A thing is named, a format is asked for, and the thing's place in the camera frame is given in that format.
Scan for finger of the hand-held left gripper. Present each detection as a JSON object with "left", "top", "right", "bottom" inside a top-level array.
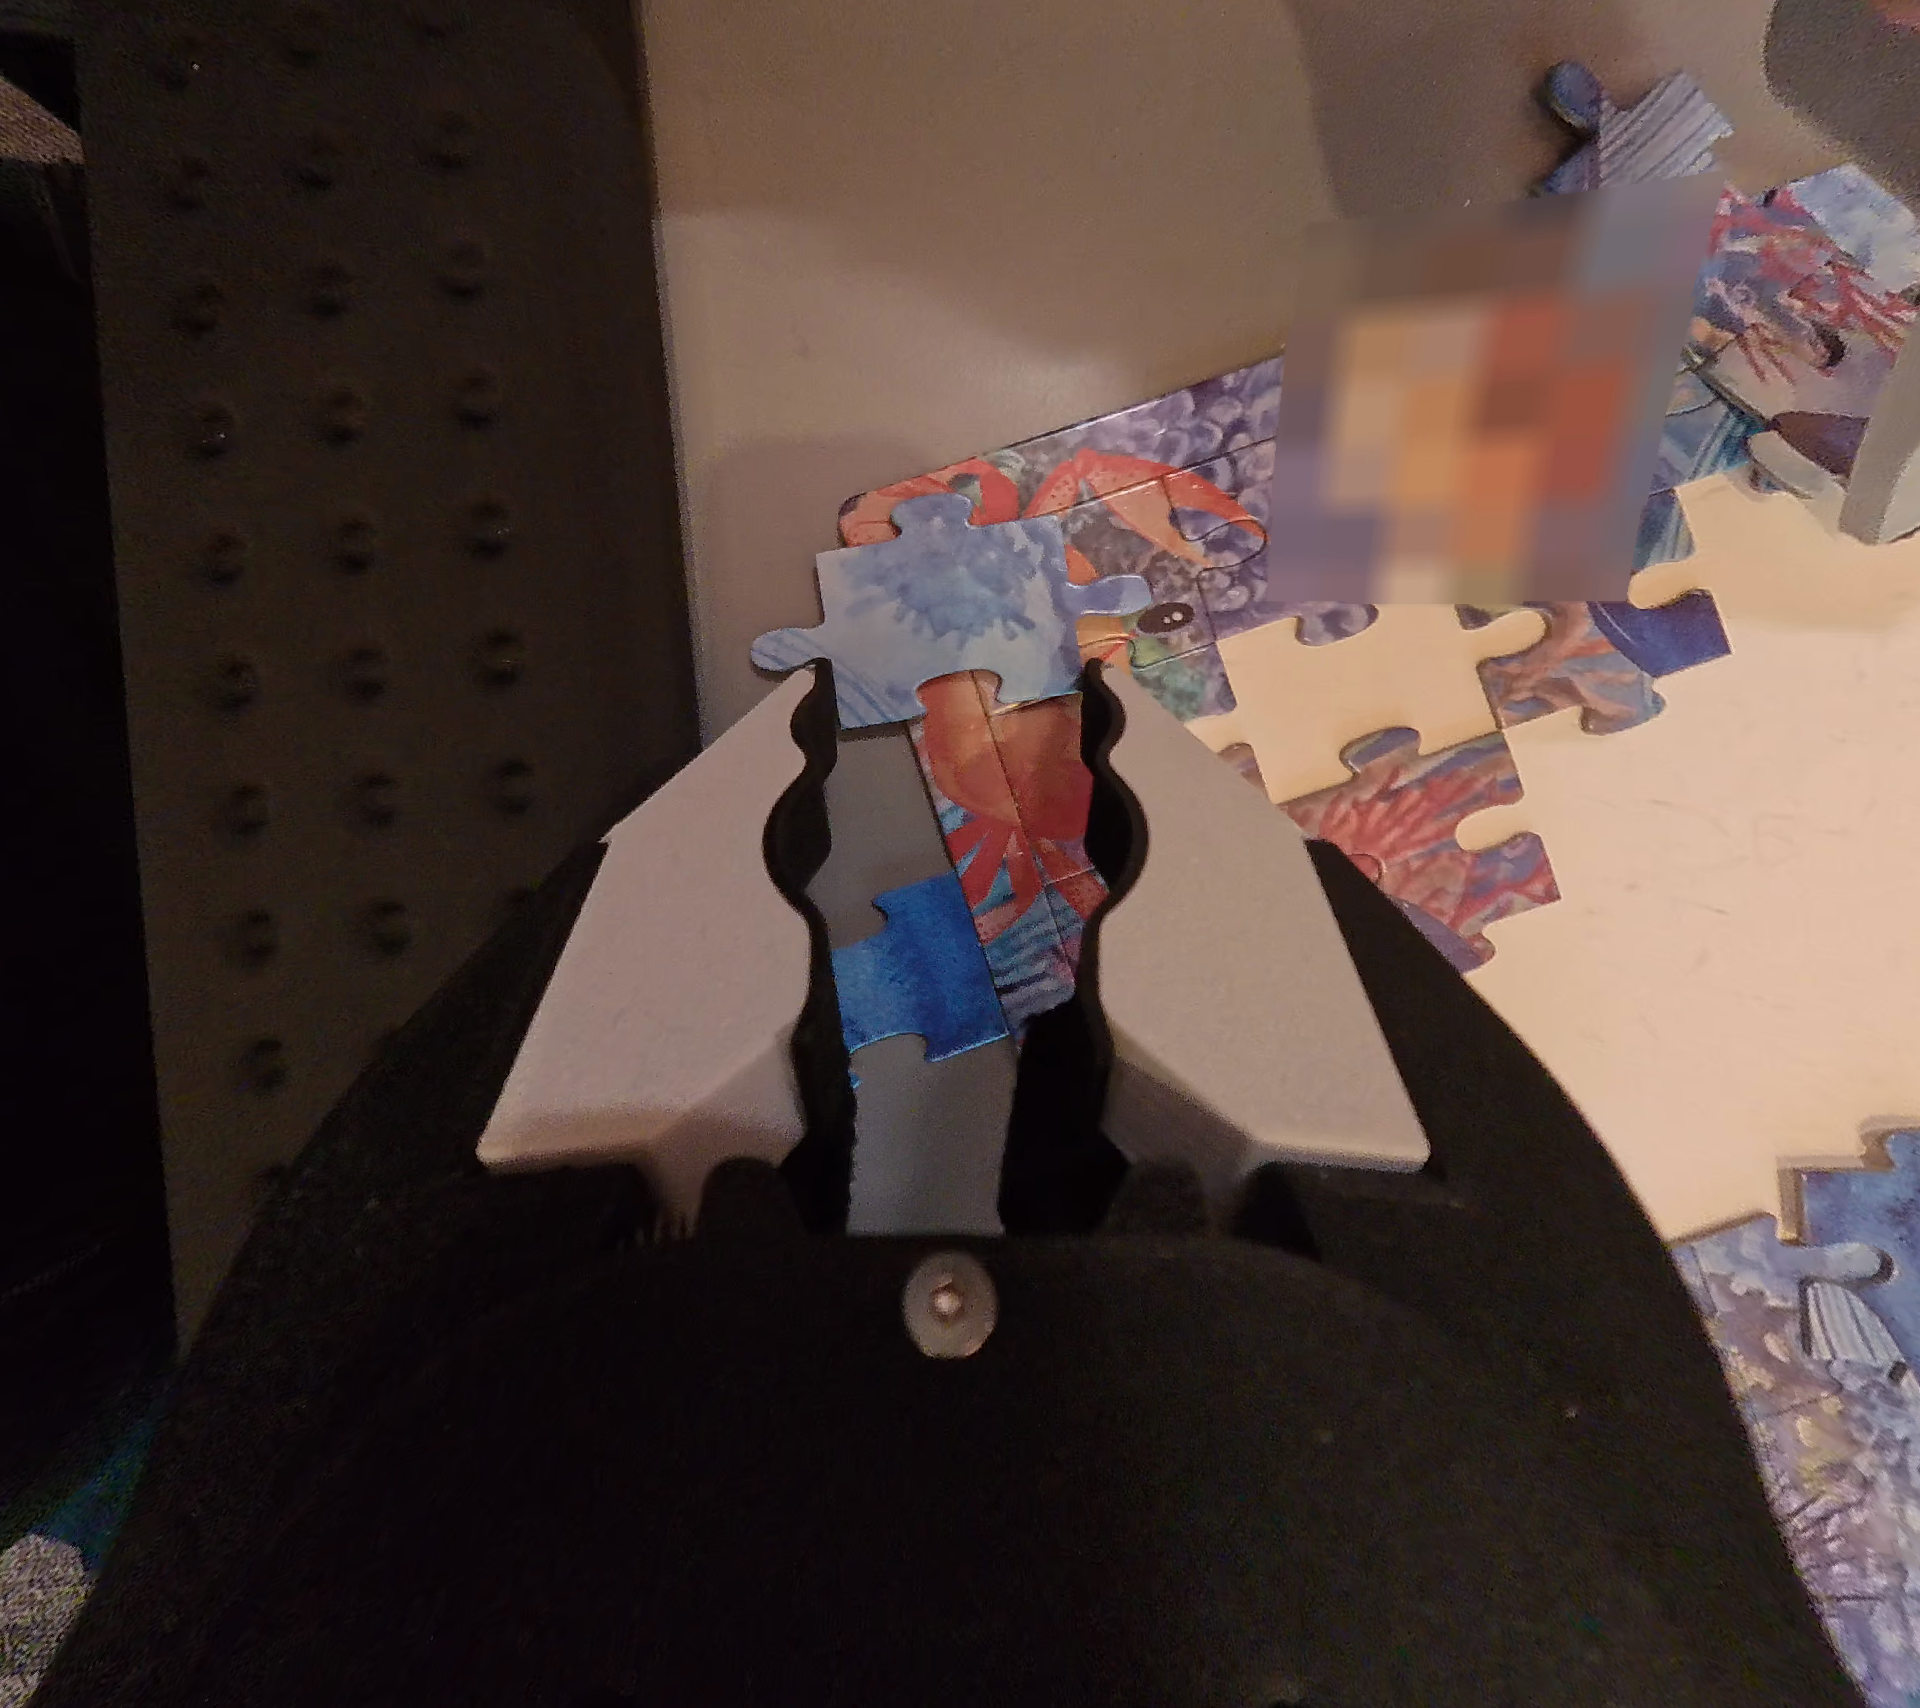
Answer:
[
  {"left": 1771, "top": 0, "right": 1920, "bottom": 142},
  {"left": 1843, "top": 303, "right": 1920, "bottom": 543}
]

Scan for white blue striped puzzle piece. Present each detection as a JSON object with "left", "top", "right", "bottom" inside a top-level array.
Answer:
[{"left": 1530, "top": 59, "right": 1730, "bottom": 198}]

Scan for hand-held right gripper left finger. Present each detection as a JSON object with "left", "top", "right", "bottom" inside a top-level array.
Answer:
[{"left": 476, "top": 661, "right": 860, "bottom": 1234}]

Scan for light blue coral puzzle piece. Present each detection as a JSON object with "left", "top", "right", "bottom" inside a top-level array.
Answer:
[{"left": 751, "top": 491, "right": 1158, "bottom": 736}]

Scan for sea animals jigsaw puzzle board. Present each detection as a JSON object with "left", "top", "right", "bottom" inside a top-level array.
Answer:
[{"left": 833, "top": 162, "right": 1920, "bottom": 1708}]

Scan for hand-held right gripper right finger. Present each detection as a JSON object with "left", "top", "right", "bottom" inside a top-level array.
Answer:
[{"left": 1003, "top": 661, "right": 1430, "bottom": 1234}]

